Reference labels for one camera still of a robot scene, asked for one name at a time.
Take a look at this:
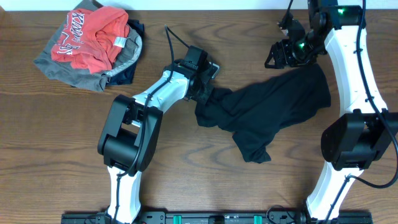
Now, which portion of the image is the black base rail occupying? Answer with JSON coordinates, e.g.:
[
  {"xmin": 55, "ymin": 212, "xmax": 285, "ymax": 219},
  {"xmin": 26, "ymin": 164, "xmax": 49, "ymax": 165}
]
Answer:
[{"xmin": 61, "ymin": 210, "xmax": 373, "ymax": 224}]

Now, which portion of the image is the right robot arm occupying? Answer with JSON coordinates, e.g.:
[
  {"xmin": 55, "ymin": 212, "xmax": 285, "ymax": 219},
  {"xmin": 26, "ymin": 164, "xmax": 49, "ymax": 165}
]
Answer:
[{"xmin": 264, "ymin": 0, "xmax": 397, "ymax": 223}]

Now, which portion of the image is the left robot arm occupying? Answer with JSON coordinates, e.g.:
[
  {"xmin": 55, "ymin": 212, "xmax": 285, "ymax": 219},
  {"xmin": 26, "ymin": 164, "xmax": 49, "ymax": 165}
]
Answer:
[{"xmin": 98, "ymin": 61, "xmax": 220, "ymax": 223}]

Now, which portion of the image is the black t-shirt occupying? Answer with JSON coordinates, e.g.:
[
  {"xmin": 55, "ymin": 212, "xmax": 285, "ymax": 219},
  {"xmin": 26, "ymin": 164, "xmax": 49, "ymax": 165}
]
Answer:
[{"xmin": 195, "ymin": 64, "xmax": 331, "ymax": 164}]

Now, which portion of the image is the dark navy folded garment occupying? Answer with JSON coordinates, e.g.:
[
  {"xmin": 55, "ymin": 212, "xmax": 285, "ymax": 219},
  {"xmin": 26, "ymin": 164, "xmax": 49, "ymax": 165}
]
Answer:
[{"xmin": 105, "ymin": 19, "xmax": 144, "ymax": 86}]

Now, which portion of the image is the red printed t-shirt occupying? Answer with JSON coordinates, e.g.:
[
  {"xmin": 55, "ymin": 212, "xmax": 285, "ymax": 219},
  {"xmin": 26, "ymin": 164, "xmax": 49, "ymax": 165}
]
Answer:
[{"xmin": 51, "ymin": 6, "xmax": 129, "ymax": 74}]

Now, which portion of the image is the grey folded garment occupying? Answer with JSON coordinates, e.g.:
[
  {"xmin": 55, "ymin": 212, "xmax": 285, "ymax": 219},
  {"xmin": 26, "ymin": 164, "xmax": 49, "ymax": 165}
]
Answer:
[{"xmin": 34, "ymin": 1, "xmax": 126, "ymax": 91}]

